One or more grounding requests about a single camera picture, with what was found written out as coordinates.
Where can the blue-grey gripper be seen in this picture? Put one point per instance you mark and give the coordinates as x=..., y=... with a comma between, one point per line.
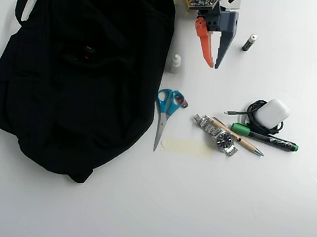
x=220, y=26

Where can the black bike light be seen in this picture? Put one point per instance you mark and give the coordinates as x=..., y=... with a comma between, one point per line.
x=88, y=53

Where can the black fabric bag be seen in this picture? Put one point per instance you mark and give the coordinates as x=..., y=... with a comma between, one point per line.
x=75, y=97

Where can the black AA battery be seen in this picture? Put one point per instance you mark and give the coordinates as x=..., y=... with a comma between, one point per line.
x=249, y=42

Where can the small white dropper bottle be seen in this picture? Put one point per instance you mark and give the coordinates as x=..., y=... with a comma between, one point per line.
x=173, y=65

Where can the red grey key tag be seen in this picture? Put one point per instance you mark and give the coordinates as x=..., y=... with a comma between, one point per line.
x=182, y=102

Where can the white earbuds case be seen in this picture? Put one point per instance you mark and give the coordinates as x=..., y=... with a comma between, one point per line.
x=272, y=113

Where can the steel wrist watch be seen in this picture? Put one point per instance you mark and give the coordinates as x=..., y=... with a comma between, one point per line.
x=223, y=138

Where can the wooden ballpoint pen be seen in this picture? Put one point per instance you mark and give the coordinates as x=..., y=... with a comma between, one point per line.
x=245, y=143

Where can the black green marker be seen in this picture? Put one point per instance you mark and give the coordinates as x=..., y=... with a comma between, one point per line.
x=263, y=137

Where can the long masking tape strip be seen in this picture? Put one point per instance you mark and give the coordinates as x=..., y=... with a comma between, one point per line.
x=187, y=147

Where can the bare camera circuit board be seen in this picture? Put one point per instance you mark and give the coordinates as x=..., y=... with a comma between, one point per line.
x=204, y=0

